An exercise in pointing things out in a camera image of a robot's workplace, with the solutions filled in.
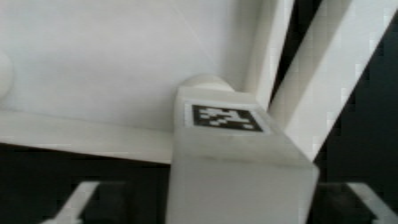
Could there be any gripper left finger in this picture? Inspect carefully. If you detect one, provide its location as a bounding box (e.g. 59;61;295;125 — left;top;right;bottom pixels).
39;181;126;224

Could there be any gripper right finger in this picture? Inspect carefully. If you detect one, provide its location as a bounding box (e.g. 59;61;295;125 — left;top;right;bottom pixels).
313;182;398;224

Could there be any white square table top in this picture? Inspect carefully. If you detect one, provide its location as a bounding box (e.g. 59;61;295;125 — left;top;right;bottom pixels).
0;0;295;163

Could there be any white u-shaped obstacle fence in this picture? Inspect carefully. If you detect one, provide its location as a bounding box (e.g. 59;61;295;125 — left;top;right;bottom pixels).
269;0;398;158

